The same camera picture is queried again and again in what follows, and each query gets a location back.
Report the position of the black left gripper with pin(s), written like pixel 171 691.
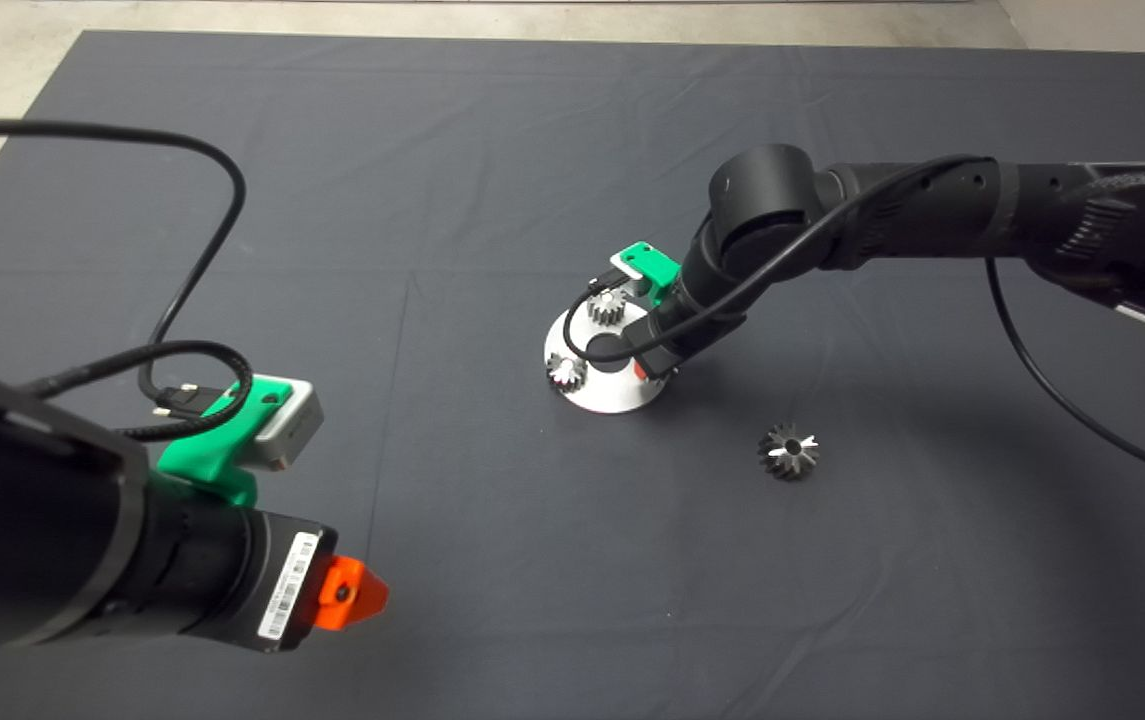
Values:
pixel 287 585

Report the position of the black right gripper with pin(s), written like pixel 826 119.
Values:
pixel 657 348

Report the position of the large steel bevel gear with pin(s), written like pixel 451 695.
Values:
pixel 787 455

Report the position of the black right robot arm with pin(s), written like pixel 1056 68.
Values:
pixel 932 210

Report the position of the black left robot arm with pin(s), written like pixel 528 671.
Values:
pixel 32 520

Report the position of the small steel spur gear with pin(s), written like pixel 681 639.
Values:
pixel 607 310

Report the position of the small steel bevel gear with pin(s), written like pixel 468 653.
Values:
pixel 566 372

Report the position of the round metal plate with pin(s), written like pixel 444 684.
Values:
pixel 602 398

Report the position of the dark grey table cloth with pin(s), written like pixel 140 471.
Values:
pixel 432 150

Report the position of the green right camera mount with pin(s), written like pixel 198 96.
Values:
pixel 657 268

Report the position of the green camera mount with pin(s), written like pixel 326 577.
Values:
pixel 207 458
pixel 657 268

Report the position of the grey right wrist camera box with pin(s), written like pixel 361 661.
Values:
pixel 627 265

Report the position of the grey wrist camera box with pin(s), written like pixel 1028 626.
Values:
pixel 290 422
pixel 627 265

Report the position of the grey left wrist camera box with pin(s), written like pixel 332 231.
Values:
pixel 290 422

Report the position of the green left camera mount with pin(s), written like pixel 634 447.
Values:
pixel 207 458

